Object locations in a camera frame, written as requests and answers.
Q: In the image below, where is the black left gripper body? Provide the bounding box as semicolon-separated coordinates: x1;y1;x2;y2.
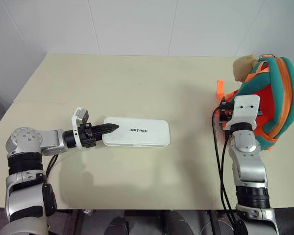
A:
78;122;103;149

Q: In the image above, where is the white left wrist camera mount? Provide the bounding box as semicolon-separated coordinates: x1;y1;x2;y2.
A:
71;107;91;149

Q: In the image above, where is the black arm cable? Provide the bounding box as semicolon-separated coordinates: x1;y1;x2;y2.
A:
46;153;60;183
211;107;245;235

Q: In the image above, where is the white Unitree box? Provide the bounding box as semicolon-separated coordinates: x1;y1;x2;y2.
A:
102;117;171;149

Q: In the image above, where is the dark rounded shape under table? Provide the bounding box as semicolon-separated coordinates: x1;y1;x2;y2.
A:
161;210;195;235
105;216;131;235

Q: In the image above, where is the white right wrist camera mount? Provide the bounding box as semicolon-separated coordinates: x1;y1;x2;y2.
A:
225;94;261;130

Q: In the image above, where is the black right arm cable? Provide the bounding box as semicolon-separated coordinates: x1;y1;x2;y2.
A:
211;107;245;235

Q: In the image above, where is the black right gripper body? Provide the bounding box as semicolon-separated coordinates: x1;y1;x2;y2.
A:
219;102;236;123

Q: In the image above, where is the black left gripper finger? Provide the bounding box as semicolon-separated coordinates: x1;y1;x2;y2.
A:
94;123;120;135

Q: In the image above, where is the beige plush toy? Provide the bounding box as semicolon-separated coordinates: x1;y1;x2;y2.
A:
232;54;258;83

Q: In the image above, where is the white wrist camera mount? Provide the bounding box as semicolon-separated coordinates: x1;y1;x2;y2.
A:
225;94;261;130
71;107;91;149

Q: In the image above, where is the orange and teal backpack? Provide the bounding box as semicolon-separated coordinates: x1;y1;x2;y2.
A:
211;53;294;151

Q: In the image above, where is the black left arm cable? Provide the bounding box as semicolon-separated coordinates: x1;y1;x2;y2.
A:
46;153;60;183

